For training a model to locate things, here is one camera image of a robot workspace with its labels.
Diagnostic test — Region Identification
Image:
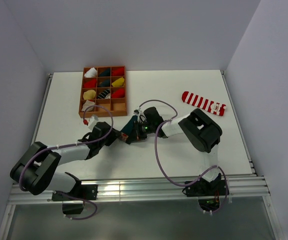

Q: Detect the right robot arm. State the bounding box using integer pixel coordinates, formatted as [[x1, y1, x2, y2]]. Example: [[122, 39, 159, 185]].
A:
[[121, 106, 224, 195]]

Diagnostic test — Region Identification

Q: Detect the red rolled sock lower right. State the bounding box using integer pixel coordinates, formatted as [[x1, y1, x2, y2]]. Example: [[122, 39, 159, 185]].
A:
[[111, 88, 125, 99]]

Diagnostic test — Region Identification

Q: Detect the red rolled sock top right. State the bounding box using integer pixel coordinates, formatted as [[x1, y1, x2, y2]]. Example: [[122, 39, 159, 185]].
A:
[[111, 66, 125, 77]]

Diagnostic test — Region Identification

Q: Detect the red rolled sock left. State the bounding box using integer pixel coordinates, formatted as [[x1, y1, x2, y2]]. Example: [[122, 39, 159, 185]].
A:
[[83, 78, 97, 88]]

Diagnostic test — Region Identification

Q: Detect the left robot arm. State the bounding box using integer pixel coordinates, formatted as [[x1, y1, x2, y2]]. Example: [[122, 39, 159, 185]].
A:
[[10, 122, 121, 200]]

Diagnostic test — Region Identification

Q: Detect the wooden compartment organizer tray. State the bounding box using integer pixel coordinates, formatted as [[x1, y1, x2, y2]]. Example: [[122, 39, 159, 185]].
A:
[[78, 65, 128, 118]]

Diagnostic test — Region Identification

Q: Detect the dark teal rolled sock middle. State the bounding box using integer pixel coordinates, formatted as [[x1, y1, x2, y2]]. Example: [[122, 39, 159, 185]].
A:
[[98, 78, 111, 88]]

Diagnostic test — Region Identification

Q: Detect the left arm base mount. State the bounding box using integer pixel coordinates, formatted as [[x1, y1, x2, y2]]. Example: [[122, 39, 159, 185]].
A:
[[51, 184, 99, 216]]

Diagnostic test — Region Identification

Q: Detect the beige red sock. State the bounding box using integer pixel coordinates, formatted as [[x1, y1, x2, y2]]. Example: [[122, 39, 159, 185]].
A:
[[81, 100, 95, 112]]

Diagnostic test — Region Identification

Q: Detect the dark green reindeer sock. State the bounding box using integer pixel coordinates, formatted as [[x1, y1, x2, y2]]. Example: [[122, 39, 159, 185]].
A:
[[120, 115, 138, 142]]

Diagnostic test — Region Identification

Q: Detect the mustard rolled sock left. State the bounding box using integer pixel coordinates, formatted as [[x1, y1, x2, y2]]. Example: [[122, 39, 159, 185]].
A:
[[82, 89, 96, 100]]

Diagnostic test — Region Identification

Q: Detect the black white striped rolled sock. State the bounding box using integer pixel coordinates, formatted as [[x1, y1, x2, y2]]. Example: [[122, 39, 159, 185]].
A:
[[97, 88, 111, 99]]

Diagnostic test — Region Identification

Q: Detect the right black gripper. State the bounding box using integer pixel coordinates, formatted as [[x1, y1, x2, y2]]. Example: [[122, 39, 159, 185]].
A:
[[127, 120, 155, 143]]

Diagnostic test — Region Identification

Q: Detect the red rolled sock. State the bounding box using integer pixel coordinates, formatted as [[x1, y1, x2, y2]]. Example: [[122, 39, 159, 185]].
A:
[[111, 88, 125, 99], [111, 66, 125, 77], [83, 78, 97, 88]]

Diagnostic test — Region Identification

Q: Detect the yellow rolled sock right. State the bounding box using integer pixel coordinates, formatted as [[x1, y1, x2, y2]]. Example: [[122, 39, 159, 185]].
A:
[[112, 77, 125, 87]]

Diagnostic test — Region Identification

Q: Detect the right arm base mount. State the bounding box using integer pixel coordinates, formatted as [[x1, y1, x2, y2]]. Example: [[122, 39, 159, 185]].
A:
[[182, 176, 229, 212]]

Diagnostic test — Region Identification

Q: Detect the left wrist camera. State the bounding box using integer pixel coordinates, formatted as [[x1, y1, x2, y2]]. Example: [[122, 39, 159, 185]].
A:
[[83, 114, 99, 131]]

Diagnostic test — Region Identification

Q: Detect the aluminium frame rail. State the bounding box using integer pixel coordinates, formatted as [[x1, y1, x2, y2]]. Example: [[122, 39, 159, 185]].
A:
[[7, 176, 271, 205]]

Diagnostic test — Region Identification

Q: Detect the red white striped santa sock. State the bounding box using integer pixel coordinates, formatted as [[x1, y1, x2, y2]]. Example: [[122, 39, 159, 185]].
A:
[[181, 91, 227, 117]]

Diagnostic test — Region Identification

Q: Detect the dark teal rolled sock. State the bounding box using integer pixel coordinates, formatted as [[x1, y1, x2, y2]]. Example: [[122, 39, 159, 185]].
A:
[[98, 67, 111, 77], [98, 78, 111, 88]]

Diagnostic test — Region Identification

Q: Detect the dark teal rolled sock top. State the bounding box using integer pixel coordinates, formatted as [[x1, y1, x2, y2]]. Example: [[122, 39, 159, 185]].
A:
[[98, 67, 111, 77]]

